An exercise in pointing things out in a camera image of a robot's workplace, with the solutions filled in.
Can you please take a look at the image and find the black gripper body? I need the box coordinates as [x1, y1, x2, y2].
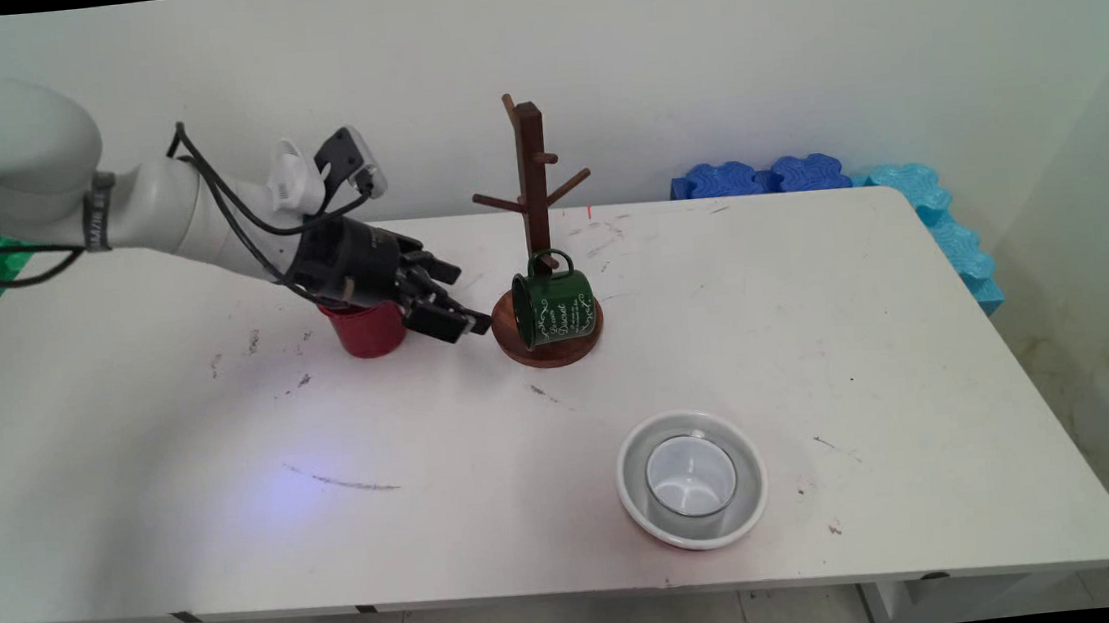
[284, 209, 411, 316]

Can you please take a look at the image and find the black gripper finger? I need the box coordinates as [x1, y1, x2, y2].
[397, 265, 496, 350]
[395, 229, 466, 292]

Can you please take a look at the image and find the green enamel mug white print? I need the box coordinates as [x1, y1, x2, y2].
[508, 245, 601, 350]

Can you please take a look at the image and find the red enamel mug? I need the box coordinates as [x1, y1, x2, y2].
[317, 296, 412, 364]

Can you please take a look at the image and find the dark wooden mug tree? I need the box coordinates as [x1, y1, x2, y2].
[463, 87, 610, 375]

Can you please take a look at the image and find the white cup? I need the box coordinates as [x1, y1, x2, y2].
[641, 430, 741, 526]

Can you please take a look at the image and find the dark blue foam mat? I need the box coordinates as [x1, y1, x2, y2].
[668, 157, 778, 204]
[767, 150, 854, 196]

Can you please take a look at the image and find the white bowl red underside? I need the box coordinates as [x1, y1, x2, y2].
[611, 404, 775, 558]

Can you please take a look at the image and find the light blue foam mat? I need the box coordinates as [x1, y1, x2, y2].
[963, 272, 1008, 319]
[923, 213, 998, 286]
[861, 158, 956, 231]

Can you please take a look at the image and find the wrist camera on white mount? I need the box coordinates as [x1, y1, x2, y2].
[262, 122, 393, 219]

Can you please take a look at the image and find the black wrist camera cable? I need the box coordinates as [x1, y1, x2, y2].
[162, 104, 386, 323]

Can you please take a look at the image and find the grey strap on arm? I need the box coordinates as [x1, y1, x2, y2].
[78, 169, 124, 256]

